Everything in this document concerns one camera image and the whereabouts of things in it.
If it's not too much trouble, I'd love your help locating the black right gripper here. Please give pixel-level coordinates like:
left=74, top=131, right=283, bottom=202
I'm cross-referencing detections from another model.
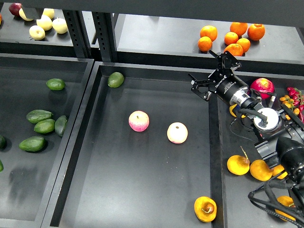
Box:
left=188, top=49, right=249, bottom=106

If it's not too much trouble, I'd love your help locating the yellow pear upper right tray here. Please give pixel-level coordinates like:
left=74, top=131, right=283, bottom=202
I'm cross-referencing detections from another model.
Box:
left=229, top=104, right=241, bottom=117

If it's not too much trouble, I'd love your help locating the yellow pear with long stem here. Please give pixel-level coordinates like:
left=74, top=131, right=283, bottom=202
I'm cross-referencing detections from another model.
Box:
left=227, top=146, right=250, bottom=175

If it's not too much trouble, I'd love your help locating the green avocado tray corner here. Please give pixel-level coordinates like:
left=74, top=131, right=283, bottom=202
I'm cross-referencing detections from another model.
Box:
left=107, top=72, right=124, bottom=88

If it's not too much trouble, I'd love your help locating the dark avocado cluster right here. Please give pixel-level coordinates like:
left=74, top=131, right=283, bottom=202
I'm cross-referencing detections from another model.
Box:
left=54, top=115, right=68, bottom=137

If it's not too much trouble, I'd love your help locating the green avocado cluster middle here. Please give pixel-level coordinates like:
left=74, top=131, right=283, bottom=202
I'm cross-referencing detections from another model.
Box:
left=34, top=119, right=55, bottom=134

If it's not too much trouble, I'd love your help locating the green avocado cluster lower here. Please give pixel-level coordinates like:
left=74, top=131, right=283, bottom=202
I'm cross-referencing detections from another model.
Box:
left=19, top=136, right=46, bottom=152

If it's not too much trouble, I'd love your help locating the avocado at left edge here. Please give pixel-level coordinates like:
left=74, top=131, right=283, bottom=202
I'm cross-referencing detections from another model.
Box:
left=0, top=135, right=7, bottom=149

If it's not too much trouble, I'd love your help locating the orange lower left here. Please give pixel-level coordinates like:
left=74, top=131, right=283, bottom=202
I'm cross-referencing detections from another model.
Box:
left=198, top=36, right=212, bottom=52

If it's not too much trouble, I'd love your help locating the orange front bottom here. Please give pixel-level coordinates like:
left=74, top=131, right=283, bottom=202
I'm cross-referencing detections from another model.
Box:
left=224, top=43, right=244, bottom=56

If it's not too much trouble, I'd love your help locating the small orange centre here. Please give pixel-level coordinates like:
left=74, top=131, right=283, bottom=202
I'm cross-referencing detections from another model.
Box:
left=224, top=31, right=239, bottom=46

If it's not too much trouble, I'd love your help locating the small orange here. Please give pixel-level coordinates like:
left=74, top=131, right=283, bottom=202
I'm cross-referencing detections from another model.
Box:
left=224, top=31, right=239, bottom=46
left=237, top=38, right=251, bottom=53

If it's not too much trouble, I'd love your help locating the orange top left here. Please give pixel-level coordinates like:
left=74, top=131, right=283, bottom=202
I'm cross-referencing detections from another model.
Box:
left=200, top=25, right=218, bottom=42

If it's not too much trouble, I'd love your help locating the small orange right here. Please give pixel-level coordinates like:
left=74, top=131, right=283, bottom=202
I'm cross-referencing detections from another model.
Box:
left=237, top=38, right=251, bottom=53

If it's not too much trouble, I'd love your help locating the bright red apple right tray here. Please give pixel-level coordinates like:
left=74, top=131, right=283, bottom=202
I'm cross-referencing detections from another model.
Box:
left=250, top=78, right=275, bottom=99

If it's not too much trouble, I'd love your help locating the orange top middle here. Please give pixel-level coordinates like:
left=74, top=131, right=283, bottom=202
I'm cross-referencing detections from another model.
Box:
left=230, top=22, right=248, bottom=37

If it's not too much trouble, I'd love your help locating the orange top right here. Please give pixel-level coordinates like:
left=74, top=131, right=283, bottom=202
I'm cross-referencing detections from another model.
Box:
left=247, top=24, right=266, bottom=41

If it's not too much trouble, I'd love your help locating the pale yellow pink apple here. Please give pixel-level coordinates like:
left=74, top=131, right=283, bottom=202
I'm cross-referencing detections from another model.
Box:
left=167, top=122, right=188, bottom=144

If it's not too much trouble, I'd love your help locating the cherry tomato and chili bunch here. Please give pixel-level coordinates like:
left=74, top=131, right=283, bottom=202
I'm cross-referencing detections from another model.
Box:
left=279, top=87, right=304, bottom=123

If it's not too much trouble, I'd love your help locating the red pink apple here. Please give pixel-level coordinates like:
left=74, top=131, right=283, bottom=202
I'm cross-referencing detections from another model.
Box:
left=128, top=110, right=150, bottom=132

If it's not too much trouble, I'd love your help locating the black centre tray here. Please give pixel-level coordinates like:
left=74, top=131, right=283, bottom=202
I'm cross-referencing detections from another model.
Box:
left=42, top=62, right=224, bottom=228

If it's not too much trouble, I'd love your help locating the pale yellow apple right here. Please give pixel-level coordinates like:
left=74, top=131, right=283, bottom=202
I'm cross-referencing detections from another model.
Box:
left=52, top=18, right=68, bottom=34

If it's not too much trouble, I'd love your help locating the pale yellow apple back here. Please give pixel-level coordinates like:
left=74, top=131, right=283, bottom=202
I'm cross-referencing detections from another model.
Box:
left=42, top=8, right=55, bottom=19

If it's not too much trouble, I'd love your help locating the pale yellow apple middle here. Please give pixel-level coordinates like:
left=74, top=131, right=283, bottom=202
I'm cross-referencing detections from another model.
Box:
left=36, top=15, right=53, bottom=31

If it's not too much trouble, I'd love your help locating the pale yellow apple front left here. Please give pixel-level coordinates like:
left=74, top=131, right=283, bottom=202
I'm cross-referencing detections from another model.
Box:
left=29, top=25, right=46, bottom=40

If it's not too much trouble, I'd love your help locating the yellow apple partly hidden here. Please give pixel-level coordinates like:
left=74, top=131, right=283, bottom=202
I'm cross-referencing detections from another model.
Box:
left=19, top=8, right=34, bottom=21

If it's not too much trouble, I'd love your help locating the dark red apple shelf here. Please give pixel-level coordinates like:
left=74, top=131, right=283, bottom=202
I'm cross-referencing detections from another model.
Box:
left=9, top=3, right=22, bottom=17

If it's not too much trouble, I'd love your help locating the black shelf upright post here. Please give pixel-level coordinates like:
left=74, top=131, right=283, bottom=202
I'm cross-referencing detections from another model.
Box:
left=62, top=9, right=118, bottom=62

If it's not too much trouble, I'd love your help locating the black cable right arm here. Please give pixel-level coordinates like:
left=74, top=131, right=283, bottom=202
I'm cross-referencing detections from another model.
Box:
left=248, top=180, right=304, bottom=223

